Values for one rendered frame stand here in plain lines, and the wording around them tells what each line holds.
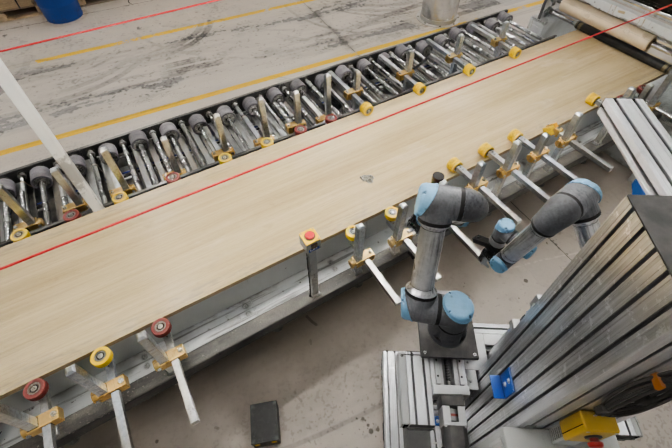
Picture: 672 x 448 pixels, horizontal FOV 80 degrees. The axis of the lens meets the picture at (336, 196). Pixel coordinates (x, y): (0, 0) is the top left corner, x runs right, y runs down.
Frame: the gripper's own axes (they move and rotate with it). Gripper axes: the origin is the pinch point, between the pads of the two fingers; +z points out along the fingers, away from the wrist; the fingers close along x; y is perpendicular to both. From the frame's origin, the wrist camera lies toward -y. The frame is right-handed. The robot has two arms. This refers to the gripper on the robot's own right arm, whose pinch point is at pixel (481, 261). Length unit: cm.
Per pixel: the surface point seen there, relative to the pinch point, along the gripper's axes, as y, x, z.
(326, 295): -30, -75, 13
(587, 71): -81, 183, -8
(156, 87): -375, -97, 82
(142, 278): -73, -151, -7
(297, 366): -28, -98, 83
